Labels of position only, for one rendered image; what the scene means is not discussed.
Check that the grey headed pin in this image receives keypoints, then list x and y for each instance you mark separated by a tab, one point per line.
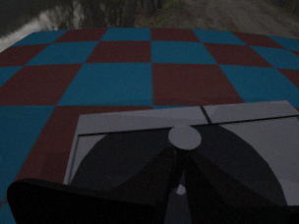
183	140

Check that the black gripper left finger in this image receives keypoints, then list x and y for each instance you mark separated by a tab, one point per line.
140	200

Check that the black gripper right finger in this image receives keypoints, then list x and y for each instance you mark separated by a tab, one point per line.
214	197

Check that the dark grey disc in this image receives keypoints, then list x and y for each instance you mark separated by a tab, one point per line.
116	158

